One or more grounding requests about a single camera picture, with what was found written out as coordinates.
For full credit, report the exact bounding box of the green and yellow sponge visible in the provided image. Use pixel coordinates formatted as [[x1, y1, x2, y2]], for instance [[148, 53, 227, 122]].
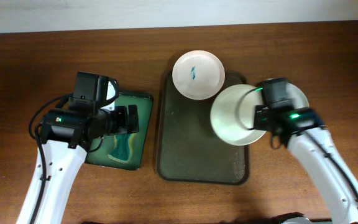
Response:
[[108, 133, 137, 164]]

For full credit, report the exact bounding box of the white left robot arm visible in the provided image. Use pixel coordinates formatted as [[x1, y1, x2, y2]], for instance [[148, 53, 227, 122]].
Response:
[[17, 105, 140, 223]]

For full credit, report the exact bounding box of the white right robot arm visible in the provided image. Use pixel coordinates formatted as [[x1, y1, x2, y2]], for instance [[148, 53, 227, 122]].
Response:
[[254, 105, 358, 223]]

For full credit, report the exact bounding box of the green tray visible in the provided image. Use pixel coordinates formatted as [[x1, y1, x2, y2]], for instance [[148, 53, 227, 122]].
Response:
[[85, 91, 154, 170]]

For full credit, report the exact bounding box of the dark brown tray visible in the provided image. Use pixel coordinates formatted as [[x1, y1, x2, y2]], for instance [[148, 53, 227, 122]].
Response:
[[156, 72, 250, 185]]

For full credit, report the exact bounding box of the white plate with blue stain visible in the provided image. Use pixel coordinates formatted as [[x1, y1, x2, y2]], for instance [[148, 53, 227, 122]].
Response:
[[172, 50, 225, 100]]

